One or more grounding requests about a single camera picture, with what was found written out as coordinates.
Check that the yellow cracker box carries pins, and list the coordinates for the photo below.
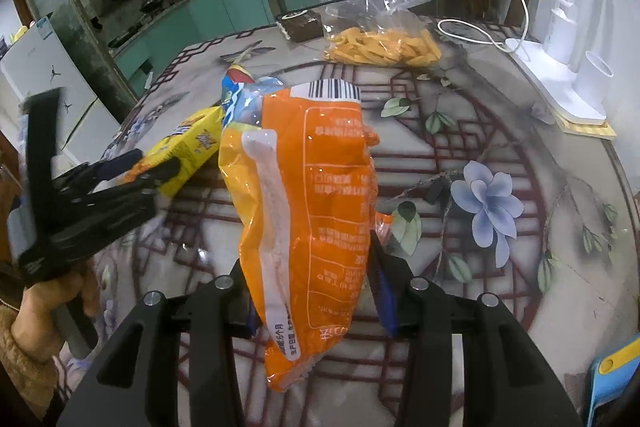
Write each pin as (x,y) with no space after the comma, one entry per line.
(193,142)

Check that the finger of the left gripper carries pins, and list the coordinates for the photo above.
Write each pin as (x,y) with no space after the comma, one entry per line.
(146,174)
(116,166)

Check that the person left hand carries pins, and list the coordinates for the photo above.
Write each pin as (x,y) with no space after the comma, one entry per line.
(33,329)

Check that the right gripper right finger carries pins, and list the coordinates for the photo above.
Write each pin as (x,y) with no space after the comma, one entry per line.
(389,277)

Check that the orange snack bag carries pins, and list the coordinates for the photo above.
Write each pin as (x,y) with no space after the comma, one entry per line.
(296,162)

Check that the white charger plug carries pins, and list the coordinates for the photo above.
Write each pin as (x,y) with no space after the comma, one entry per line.
(562,31)

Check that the small brown box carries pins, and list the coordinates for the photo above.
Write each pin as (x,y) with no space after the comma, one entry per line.
(300,26)

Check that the white power strip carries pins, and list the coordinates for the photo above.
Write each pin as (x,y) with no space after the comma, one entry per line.
(554,81)

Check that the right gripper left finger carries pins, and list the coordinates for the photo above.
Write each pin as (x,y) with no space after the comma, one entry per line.
(242,316)

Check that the blue yellow object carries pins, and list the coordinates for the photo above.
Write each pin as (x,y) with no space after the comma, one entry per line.
(609,377)

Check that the teal kitchen cabinets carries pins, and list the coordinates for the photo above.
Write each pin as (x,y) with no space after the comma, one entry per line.
(187,22)

